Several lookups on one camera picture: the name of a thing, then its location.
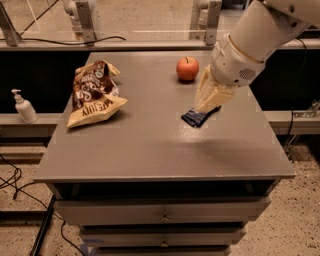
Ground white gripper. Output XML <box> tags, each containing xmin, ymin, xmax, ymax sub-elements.
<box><xmin>194</xmin><ymin>34</ymin><xmax>266</xmax><ymax>112</ymax></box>

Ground blue rxbar blueberry wrapper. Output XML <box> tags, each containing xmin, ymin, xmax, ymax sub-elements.
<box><xmin>181</xmin><ymin>106</ymin><xmax>221</xmax><ymax>128</ymax></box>

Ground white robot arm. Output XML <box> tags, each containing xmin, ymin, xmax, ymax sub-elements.
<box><xmin>194</xmin><ymin>0</ymin><xmax>320</xmax><ymax>113</ymax></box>

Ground brown chip bag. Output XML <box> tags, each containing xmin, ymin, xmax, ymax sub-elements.
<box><xmin>67</xmin><ymin>60</ymin><xmax>128</xmax><ymax>128</ymax></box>

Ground red apple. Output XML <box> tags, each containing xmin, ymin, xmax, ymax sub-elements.
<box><xmin>176</xmin><ymin>57</ymin><xmax>199</xmax><ymax>81</ymax></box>

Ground grey drawer cabinet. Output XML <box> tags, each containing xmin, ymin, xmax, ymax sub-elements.
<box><xmin>35</xmin><ymin>51</ymin><xmax>294</xmax><ymax>256</ymax></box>

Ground top grey drawer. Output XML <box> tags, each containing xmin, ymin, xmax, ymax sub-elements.
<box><xmin>55</xmin><ymin>197</ymin><xmax>271</xmax><ymax>226</ymax></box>

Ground grey drawer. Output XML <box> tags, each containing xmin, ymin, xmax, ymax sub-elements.
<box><xmin>55</xmin><ymin>197</ymin><xmax>271</xmax><ymax>226</ymax></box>
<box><xmin>80</xmin><ymin>228</ymin><xmax>246</xmax><ymax>247</ymax></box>

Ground white pump lotion bottle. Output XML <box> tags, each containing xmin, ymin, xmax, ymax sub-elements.
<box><xmin>11</xmin><ymin>89</ymin><xmax>38</xmax><ymax>123</ymax></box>

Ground right metal bracket post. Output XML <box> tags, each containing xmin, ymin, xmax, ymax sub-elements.
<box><xmin>189</xmin><ymin>0</ymin><xmax>222</xmax><ymax>45</ymax></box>

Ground metal bracket post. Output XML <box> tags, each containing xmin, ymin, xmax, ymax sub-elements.
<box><xmin>62</xmin><ymin>0</ymin><xmax>96</xmax><ymax>46</ymax></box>
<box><xmin>189</xmin><ymin>0</ymin><xmax>222</xmax><ymax>45</ymax></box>

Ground black cable on rail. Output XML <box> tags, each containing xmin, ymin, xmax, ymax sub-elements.
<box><xmin>20</xmin><ymin>35</ymin><xmax>127</xmax><ymax>47</ymax></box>

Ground left metal bracket post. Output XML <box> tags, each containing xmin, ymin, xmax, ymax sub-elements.
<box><xmin>62</xmin><ymin>0</ymin><xmax>96</xmax><ymax>46</ymax></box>

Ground grey metal rail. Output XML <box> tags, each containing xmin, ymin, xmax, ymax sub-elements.
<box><xmin>0</xmin><ymin>38</ymin><xmax>320</xmax><ymax>52</ymax></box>

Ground black floor cables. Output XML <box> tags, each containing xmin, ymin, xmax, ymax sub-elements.
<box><xmin>0</xmin><ymin>153</ymin><xmax>87</xmax><ymax>256</ymax></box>

